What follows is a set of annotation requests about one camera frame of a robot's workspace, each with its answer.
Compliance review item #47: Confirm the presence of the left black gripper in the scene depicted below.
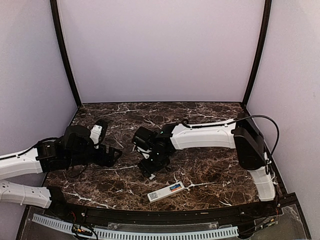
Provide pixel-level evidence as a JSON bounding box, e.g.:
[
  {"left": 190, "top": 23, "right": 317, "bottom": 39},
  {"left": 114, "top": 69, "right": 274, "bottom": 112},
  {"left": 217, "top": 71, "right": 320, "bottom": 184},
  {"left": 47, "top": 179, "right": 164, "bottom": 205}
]
[{"left": 66, "top": 143, "right": 122, "bottom": 167}]

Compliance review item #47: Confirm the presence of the white remote control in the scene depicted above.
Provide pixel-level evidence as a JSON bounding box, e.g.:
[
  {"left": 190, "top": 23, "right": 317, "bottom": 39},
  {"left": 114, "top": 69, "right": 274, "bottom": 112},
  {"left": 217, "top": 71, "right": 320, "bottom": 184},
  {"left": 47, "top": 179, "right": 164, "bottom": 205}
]
[{"left": 147, "top": 181, "right": 185, "bottom": 203}]

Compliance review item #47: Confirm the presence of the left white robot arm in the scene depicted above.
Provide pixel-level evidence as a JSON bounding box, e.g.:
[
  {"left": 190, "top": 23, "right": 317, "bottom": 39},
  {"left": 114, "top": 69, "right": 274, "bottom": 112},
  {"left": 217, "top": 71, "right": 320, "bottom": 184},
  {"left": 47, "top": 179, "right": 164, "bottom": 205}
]
[{"left": 0, "top": 124, "right": 123, "bottom": 218}]

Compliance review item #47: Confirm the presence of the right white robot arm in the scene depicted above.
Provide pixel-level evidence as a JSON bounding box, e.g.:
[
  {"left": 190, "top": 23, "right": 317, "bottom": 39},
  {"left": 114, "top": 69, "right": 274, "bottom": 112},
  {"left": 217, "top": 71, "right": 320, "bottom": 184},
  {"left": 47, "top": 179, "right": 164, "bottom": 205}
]
[{"left": 132, "top": 113, "right": 276, "bottom": 217}]

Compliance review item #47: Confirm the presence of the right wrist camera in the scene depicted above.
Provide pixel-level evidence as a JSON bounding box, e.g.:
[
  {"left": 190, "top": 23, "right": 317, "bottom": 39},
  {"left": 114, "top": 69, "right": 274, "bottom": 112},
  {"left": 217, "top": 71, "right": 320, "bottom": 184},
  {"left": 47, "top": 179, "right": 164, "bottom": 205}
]
[{"left": 134, "top": 145, "right": 152, "bottom": 159}]

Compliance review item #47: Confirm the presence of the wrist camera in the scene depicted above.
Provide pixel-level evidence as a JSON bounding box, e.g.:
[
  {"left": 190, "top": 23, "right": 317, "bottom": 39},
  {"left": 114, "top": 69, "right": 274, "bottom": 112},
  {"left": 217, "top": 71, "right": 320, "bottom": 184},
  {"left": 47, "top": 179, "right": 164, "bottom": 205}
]
[
  {"left": 90, "top": 119, "right": 108, "bottom": 149},
  {"left": 134, "top": 145, "right": 152, "bottom": 159}
]

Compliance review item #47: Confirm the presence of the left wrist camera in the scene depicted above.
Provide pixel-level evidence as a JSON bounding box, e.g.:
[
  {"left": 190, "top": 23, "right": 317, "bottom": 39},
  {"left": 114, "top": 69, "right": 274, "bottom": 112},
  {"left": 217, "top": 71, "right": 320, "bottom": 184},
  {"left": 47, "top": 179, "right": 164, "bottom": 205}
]
[{"left": 90, "top": 119, "right": 108, "bottom": 149}]

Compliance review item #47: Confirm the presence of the black front rail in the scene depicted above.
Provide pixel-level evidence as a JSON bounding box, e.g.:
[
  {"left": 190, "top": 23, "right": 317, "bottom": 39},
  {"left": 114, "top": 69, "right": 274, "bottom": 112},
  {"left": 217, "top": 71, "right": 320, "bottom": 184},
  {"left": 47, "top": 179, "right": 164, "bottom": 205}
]
[{"left": 44, "top": 193, "right": 298, "bottom": 226}]

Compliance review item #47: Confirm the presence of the white slotted cable duct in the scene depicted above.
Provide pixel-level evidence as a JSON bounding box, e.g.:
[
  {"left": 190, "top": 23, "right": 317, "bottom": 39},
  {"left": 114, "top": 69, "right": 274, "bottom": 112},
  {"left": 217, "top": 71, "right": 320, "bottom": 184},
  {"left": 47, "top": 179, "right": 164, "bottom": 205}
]
[{"left": 32, "top": 213, "right": 239, "bottom": 240}]

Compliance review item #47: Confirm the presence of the left black frame post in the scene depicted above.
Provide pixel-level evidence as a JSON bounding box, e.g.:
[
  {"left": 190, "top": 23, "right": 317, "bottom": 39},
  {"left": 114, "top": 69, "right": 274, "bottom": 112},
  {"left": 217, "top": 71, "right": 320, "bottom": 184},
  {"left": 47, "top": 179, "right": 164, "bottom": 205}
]
[{"left": 49, "top": 0, "right": 82, "bottom": 108}]

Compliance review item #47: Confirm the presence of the black frame post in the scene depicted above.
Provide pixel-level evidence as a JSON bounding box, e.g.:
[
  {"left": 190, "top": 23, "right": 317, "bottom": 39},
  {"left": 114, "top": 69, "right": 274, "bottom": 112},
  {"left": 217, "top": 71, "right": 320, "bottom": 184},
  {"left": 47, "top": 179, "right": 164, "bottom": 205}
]
[
  {"left": 241, "top": 0, "right": 272, "bottom": 110},
  {"left": 49, "top": 0, "right": 82, "bottom": 108}
]

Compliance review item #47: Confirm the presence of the right black frame post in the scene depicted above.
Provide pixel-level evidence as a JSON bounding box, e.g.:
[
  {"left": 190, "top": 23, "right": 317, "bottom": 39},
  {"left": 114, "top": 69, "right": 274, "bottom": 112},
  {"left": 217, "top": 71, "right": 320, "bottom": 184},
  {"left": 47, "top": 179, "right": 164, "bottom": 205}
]
[{"left": 241, "top": 0, "right": 272, "bottom": 110}]

